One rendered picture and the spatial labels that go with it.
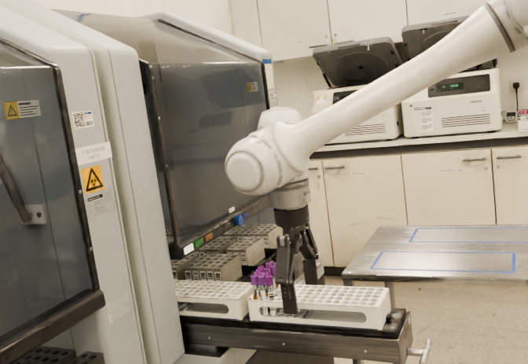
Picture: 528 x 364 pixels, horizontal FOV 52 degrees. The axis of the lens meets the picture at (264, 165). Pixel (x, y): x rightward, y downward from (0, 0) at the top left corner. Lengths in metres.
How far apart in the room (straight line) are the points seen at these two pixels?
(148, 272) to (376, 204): 2.50
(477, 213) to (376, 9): 1.43
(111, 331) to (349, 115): 0.60
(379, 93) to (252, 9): 3.08
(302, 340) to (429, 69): 0.60
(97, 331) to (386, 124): 2.61
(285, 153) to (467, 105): 2.49
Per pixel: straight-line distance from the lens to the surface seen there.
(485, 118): 3.37
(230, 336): 1.28
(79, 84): 1.07
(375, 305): 1.14
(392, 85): 1.01
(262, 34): 3.99
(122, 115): 1.15
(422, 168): 3.44
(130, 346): 1.17
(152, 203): 1.20
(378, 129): 3.45
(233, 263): 1.48
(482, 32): 1.05
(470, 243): 1.64
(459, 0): 3.66
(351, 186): 3.56
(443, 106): 3.38
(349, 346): 1.17
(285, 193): 1.12
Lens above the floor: 1.32
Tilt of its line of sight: 8 degrees down
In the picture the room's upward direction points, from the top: 7 degrees counter-clockwise
